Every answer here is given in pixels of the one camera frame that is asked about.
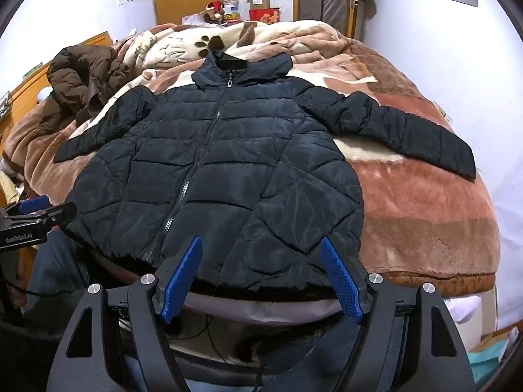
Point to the yellow snack box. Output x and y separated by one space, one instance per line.
232 16

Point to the red box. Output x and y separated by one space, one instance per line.
263 15

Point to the green packet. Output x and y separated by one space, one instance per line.
32 70

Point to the yellow printed cloth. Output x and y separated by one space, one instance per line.
10 186

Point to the paw print fleece blanket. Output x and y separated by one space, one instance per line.
408 212

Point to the plush toy with santa hat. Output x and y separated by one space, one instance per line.
213 11

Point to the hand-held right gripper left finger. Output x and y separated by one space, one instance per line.
182 281

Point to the teal packet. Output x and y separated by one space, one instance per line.
488 359

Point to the wooden bed frame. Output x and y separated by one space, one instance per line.
24 85

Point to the clear plastic jar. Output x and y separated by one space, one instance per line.
231 4

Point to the open cardboard box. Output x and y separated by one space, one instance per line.
258 1

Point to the black puffer jacket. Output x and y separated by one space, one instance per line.
245 151

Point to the white plastic bag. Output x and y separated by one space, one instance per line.
470 312
194 19

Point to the person's blue jeans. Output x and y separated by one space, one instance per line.
61 269

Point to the brown puffer jacket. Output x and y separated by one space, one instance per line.
81 77

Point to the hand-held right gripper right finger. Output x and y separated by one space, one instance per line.
341 281

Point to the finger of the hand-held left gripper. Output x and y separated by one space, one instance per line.
34 204
61 212

